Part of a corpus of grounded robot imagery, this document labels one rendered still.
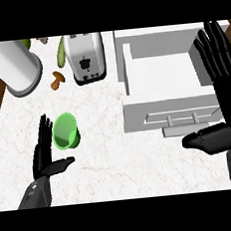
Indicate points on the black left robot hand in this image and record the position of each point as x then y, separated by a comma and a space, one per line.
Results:
41, 154

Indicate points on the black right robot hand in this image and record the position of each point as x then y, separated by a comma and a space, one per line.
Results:
223, 87

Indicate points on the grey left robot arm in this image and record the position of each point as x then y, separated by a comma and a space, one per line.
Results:
35, 195

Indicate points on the green cup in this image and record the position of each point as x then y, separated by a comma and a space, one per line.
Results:
66, 131

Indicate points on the white open drawer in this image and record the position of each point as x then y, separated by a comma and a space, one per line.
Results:
167, 92

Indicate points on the brown mushroom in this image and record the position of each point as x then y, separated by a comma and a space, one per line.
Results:
56, 81

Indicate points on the white cabinet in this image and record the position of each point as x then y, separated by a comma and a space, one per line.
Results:
153, 37

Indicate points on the green cucumber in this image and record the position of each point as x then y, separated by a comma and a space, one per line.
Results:
60, 52

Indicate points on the white toaster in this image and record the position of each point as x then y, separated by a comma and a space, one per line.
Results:
85, 58

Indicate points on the green vegetable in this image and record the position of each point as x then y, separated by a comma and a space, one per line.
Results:
26, 43

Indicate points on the brown food piece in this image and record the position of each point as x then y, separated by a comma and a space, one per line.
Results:
42, 39

